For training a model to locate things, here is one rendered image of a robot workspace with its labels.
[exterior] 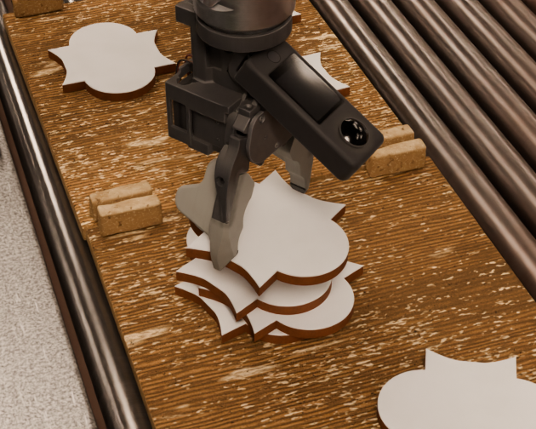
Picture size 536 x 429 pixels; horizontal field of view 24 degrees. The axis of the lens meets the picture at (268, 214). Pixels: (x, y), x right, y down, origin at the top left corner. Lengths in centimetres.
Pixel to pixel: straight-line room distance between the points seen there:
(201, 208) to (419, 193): 29
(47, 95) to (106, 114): 8
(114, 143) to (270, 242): 30
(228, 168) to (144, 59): 46
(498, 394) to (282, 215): 23
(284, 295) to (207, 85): 20
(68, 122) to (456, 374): 51
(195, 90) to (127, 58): 43
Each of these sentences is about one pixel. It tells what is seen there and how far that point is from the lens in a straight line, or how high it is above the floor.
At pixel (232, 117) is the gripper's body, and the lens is 93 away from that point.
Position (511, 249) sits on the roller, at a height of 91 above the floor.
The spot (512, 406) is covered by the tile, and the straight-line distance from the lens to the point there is 100.
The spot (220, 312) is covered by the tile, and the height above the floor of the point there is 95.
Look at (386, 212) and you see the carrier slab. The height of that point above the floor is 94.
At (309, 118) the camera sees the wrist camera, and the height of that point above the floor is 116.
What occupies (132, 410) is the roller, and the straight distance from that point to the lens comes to 102.
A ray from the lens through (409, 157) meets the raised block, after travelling 121.
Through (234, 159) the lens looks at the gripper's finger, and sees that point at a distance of 93.
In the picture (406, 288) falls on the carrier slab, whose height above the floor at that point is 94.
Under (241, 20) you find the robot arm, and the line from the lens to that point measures 88.
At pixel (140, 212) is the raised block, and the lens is 114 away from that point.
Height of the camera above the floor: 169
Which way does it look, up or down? 40 degrees down
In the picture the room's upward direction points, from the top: straight up
